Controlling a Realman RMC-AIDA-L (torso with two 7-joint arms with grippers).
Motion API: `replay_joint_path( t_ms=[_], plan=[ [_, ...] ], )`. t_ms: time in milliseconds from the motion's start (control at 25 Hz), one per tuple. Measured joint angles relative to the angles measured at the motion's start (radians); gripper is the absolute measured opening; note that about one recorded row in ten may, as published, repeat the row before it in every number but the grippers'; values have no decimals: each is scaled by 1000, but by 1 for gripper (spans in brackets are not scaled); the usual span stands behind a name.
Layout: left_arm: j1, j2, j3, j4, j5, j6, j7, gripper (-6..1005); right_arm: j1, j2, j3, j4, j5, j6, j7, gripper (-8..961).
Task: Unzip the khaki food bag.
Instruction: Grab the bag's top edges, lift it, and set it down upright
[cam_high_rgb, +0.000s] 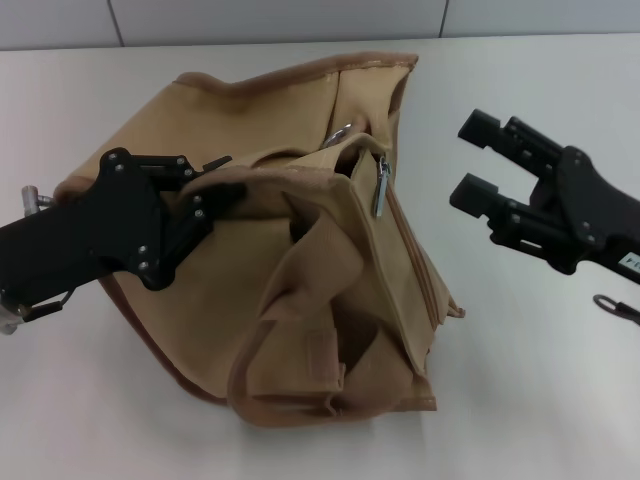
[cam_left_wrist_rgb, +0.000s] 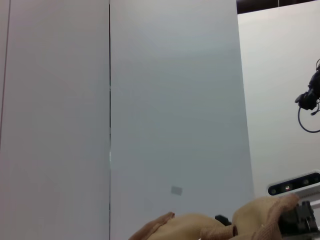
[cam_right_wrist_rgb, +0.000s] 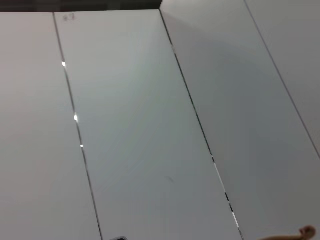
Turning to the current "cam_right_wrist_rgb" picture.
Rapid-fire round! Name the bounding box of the khaki canvas food bag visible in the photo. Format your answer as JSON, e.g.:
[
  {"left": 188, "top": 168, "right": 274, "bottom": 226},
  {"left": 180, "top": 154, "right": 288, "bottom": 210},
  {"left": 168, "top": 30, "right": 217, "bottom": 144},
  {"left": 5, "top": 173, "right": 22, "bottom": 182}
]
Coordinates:
[{"left": 259, "top": 224, "right": 317, "bottom": 240}]

